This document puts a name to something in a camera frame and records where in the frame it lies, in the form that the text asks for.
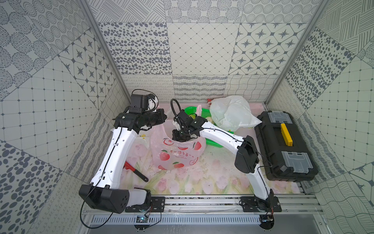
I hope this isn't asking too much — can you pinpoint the pink peach-print plastic bag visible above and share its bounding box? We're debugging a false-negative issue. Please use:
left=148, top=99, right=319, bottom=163
left=151, top=120, right=206, bottom=170

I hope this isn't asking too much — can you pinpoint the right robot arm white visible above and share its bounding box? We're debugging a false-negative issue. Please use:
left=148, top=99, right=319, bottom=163
left=170, top=98, right=274, bottom=210

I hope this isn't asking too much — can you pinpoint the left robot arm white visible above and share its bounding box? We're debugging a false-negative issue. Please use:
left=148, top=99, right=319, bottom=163
left=79, top=93, right=167, bottom=214

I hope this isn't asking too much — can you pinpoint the green plastic basket tray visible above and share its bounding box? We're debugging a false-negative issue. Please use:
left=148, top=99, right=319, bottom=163
left=183, top=106, right=234, bottom=148

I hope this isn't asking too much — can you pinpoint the plain white plastic bag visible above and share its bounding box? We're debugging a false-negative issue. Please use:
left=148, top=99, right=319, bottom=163
left=209, top=96, right=262, bottom=132

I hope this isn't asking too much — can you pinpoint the red black pipe wrench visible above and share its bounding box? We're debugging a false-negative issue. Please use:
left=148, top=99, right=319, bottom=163
left=123, top=161, right=149, bottom=182

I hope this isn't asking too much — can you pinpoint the floral pink table mat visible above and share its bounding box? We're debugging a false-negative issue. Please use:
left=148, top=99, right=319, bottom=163
left=119, top=102, right=302, bottom=195

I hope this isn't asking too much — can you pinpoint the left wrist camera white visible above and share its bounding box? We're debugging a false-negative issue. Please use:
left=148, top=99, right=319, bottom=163
left=148, top=97, right=158, bottom=111

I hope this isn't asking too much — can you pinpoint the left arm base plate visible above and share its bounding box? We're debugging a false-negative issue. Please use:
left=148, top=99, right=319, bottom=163
left=125, top=196, right=166, bottom=213

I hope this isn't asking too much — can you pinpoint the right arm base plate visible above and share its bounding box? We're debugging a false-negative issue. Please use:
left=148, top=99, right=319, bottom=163
left=239, top=196, right=282, bottom=213

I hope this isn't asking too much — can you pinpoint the black toolbox yellow handle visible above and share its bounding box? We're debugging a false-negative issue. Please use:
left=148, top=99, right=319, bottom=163
left=254, top=111, right=318, bottom=182

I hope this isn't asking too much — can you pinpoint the aluminium mounting rail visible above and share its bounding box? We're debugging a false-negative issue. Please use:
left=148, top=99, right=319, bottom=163
left=81, top=194, right=325, bottom=217

